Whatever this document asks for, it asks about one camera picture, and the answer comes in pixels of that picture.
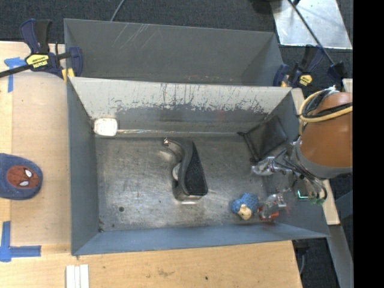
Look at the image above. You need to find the small red toy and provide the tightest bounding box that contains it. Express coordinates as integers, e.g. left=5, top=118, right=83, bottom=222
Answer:
left=258, top=205, right=280, bottom=222

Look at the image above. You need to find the blue and cream toy figure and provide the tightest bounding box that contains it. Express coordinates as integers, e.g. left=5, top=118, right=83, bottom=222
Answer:
left=230, top=191, right=260, bottom=221

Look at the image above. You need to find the white square block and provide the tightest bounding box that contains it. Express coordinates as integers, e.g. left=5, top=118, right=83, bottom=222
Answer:
left=93, top=117, right=119, bottom=137

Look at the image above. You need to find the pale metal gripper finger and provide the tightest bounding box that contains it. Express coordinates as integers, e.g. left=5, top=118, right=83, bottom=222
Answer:
left=251, top=157, right=293, bottom=177
left=263, top=192, right=288, bottom=215

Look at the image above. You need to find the black flat pouch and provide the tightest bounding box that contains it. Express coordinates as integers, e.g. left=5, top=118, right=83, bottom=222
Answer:
left=236, top=114, right=289, bottom=163

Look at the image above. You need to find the grey metal bin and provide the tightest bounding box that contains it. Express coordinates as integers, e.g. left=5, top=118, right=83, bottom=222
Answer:
left=63, top=18, right=331, bottom=256

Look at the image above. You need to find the pale wood board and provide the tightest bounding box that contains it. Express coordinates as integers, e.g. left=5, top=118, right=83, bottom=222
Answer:
left=10, top=70, right=73, bottom=247

